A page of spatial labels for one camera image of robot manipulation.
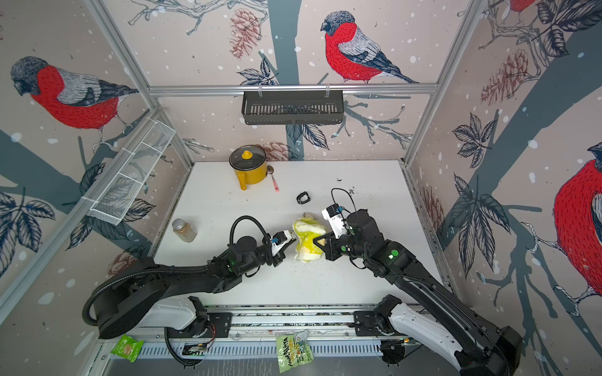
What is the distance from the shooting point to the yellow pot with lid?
1057mm

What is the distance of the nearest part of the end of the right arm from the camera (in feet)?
1.76

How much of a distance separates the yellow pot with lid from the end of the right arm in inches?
19.6
